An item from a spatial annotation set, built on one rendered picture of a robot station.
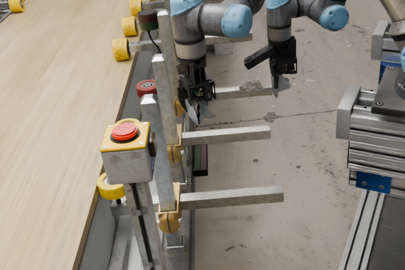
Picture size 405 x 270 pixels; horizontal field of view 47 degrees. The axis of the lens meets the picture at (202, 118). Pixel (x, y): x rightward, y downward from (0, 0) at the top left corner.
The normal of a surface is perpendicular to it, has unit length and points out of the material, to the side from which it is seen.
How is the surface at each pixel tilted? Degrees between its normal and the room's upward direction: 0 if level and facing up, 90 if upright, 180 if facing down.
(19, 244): 0
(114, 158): 90
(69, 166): 0
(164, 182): 90
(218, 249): 0
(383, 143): 90
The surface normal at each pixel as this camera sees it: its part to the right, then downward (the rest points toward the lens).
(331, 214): -0.10, -0.85
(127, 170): 0.00, 0.52
